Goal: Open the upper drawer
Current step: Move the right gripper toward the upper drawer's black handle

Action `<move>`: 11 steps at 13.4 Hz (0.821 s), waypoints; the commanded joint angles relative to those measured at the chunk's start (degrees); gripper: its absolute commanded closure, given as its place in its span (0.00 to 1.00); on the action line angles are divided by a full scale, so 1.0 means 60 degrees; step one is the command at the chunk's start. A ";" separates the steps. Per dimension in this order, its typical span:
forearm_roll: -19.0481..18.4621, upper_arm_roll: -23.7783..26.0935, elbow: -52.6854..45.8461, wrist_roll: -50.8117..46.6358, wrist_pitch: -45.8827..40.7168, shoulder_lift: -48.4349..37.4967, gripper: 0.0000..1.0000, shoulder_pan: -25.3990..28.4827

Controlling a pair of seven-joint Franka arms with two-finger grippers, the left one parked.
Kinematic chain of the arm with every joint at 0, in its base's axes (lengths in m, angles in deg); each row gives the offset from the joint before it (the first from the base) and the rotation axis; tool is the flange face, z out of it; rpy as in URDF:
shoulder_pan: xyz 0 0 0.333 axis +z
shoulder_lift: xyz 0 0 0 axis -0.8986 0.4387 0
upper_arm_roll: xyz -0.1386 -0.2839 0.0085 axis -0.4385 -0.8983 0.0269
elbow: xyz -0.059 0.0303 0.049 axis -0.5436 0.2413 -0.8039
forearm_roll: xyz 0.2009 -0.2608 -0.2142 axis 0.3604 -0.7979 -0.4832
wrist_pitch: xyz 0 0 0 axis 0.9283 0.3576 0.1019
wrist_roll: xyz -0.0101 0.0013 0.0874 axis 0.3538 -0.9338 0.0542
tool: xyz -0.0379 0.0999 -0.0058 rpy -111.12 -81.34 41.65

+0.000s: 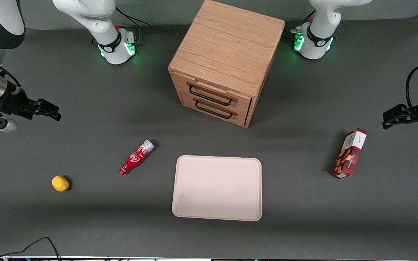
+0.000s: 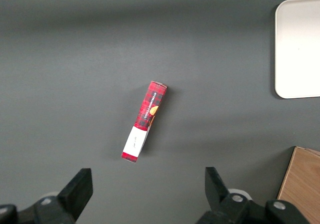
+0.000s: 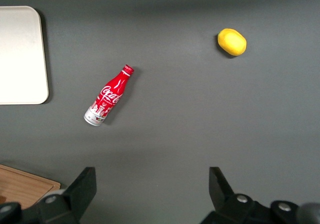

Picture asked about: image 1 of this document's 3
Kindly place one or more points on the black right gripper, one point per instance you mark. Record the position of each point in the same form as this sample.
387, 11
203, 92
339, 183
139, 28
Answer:
14, 102

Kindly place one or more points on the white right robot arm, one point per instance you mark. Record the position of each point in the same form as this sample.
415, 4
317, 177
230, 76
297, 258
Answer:
96, 18

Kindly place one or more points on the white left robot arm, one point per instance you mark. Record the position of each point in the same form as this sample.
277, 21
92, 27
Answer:
318, 43

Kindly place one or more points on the wooden drawer cabinet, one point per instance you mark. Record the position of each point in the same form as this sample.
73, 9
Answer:
227, 43

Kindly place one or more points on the red plaid cookie box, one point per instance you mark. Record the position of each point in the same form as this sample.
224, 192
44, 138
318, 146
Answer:
348, 156

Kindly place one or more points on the yellow lemon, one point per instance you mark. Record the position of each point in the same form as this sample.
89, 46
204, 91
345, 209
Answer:
60, 183

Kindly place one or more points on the red cola bottle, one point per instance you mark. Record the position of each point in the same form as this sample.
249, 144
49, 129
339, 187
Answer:
134, 159

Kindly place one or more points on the beige plastic tray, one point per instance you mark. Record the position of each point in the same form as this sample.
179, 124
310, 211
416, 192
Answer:
216, 188

